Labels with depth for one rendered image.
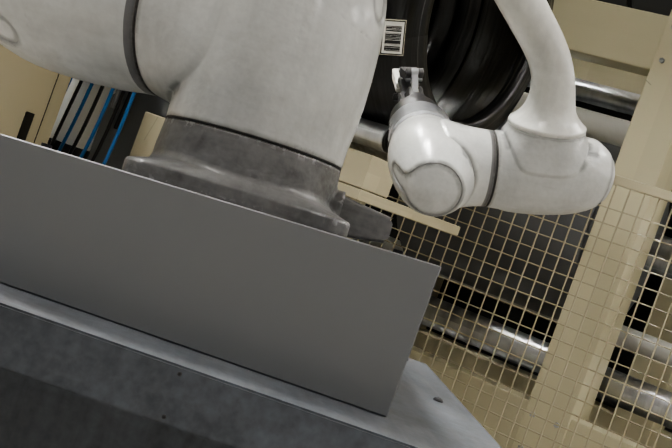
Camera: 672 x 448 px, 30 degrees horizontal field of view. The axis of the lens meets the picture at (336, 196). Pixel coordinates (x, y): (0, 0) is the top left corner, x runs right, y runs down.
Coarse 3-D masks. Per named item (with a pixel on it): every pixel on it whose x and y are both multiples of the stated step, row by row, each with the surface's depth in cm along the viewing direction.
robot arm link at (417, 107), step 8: (408, 104) 171; (416, 104) 170; (424, 104) 170; (432, 104) 171; (400, 112) 170; (408, 112) 168; (416, 112) 167; (424, 112) 167; (432, 112) 167; (440, 112) 170; (392, 120) 171; (400, 120) 168; (392, 128) 169
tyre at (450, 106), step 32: (416, 0) 205; (448, 0) 257; (480, 0) 254; (416, 32) 207; (448, 32) 258; (480, 32) 254; (384, 64) 208; (416, 64) 210; (448, 64) 256; (480, 64) 252; (512, 64) 249; (384, 96) 211; (448, 96) 252; (480, 96) 249; (512, 96) 238
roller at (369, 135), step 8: (360, 120) 215; (368, 120) 215; (360, 128) 214; (368, 128) 213; (376, 128) 213; (384, 128) 212; (360, 136) 214; (368, 136) 213; (376, 136) 212; (384, 136) 211; (368, 144) 214; (376, 144) 212; (384, 144) 211
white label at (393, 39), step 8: (392, 24) 205; (400, 24) 205; (384, 32) 205; (392, 32) 205; (400, 32) 205; (384, 40) 206; (392, 40) 206; (400, 40) 206; (384, 48) 206; (392, 48) 206; (400, 48) 206
